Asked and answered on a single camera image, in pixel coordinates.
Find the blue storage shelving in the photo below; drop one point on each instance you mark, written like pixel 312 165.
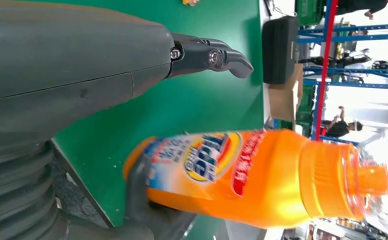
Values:
pixel 363 34

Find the open cardboard box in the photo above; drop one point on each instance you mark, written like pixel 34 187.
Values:
pixel 283 99

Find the yellow taped cardboard mat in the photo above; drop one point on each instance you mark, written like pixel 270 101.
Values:
pixel 190 2

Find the green plastic crate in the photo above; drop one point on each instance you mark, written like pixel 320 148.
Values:
pixel 306 109
pixel 310 11

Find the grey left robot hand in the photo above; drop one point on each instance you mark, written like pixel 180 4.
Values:
pixel 64 59

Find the black zip case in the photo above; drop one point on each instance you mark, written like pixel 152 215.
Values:
pixel 279 49

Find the orange detergent bottle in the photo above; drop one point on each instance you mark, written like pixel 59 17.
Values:
pixel 263 185

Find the person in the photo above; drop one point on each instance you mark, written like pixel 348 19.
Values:
pixel 363 6
pixel 341 127

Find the red pole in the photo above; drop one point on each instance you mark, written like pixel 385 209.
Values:
pixel 324 66

